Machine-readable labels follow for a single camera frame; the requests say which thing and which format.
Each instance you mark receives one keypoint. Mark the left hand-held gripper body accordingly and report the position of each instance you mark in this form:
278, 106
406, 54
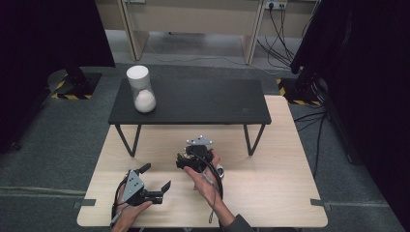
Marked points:
137, 193

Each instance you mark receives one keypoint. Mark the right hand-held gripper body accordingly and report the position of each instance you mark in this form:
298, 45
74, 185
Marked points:
199, 156

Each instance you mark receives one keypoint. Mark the black desktop shelf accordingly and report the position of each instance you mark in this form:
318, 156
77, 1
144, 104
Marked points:
209, 103

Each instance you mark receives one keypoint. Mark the white-lid jar of white powder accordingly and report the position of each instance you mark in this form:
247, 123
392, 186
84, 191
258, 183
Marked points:
141, 93

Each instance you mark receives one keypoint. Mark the person's left hand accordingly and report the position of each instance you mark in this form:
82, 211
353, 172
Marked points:
127, 216

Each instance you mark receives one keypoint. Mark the person's right hand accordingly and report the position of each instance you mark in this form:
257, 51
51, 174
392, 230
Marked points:
204, 185

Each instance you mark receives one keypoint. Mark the grey tape piece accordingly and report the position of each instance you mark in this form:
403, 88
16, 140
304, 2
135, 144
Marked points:
317, 202
85, 202

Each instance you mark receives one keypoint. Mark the grey floor tape strip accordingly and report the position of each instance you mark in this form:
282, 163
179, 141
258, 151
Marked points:
42, 191

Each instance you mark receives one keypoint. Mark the striped black stand base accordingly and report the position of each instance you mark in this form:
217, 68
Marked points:
291, 92
87, 85

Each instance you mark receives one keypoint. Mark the beige desk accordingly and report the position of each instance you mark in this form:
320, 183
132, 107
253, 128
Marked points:
193, 16

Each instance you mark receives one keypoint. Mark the black curtain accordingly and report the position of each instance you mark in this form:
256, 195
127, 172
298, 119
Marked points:
370, 80
38, 48

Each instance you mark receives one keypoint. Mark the white power strip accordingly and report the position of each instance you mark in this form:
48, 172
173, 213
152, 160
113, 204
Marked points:
275, 5

